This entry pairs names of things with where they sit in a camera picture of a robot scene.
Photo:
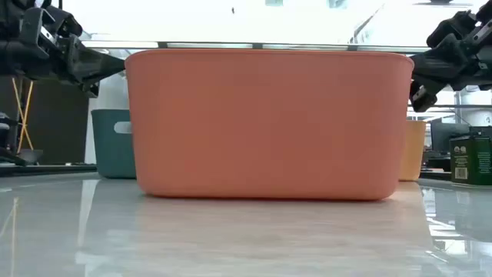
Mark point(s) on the clear plastic table cover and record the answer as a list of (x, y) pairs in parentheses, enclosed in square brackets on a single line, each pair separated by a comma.
[(246, 238)]

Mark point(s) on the teal plastic bin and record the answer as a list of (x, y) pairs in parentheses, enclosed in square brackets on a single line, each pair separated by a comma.
[(111, 154)]

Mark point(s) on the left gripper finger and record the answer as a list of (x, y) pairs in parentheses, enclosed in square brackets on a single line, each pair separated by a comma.
[(96, 77), (96, 59)]

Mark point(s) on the yellow plastic bin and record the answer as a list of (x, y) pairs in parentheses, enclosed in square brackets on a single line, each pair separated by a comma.
[(413, 154)]

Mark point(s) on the dark round stand base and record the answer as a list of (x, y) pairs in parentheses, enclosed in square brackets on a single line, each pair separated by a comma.
[(30, 155)]

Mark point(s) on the black background monitor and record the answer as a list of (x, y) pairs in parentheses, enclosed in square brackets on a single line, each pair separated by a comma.
[(446, 136), (481, 131)]

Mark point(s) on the dark green spice tin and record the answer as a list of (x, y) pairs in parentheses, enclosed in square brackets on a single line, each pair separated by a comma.
[(471, 161)]

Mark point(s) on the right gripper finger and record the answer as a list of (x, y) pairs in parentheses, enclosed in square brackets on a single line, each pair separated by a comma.
[(423, 98), (438, 65)]

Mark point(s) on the orange plastic bin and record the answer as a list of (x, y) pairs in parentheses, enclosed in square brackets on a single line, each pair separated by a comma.
[(269, 123)]

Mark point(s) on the black background equipment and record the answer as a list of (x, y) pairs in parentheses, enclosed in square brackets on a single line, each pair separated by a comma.
[(5, 138)]

